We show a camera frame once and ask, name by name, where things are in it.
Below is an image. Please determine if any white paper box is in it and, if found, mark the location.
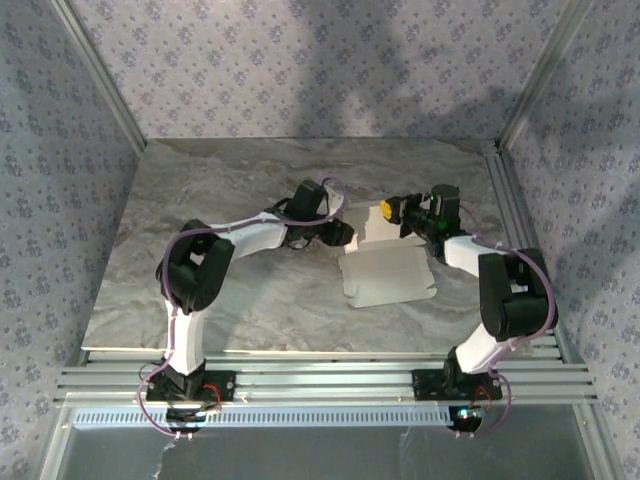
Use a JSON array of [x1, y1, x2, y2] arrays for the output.
[[337, 199, 436, 309]]

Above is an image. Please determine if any aluminium side rail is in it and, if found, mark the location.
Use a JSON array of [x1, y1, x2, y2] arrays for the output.
[[482, 139, 569, 361]]

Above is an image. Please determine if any aluminium corner post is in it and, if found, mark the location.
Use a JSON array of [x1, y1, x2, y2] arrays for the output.
[[49, 0, 149, 151], [497, 0, 596, 151]]

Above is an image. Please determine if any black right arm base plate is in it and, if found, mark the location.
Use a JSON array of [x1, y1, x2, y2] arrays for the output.
[[410, 368, 504, 403]]

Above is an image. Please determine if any aluminium mounting rail bed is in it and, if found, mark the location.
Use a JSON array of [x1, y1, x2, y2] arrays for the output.
[[54, 349, 599, 406]]

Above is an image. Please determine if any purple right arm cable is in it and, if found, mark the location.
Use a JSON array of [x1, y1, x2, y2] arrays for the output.
[[457, 202, 559, 441]]

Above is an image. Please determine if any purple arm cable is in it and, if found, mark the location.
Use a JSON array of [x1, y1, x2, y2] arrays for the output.
[[457, 202, 559, 441], [135, 175, 350, 441]]

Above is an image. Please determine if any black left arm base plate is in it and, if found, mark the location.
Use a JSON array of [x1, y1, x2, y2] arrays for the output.
[[144, 369, 237, 403]]

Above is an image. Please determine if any slotted grey cable duct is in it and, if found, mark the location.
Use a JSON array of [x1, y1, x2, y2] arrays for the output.
[[72, 405, 454, 429]]

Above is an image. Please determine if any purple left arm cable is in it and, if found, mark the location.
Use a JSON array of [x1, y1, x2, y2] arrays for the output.
[[135, 175, 350, 441]]

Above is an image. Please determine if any aluminium frame rail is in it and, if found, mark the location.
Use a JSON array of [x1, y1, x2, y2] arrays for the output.
[[572, 402, 626, 480], [38, 405, 76, 480]]

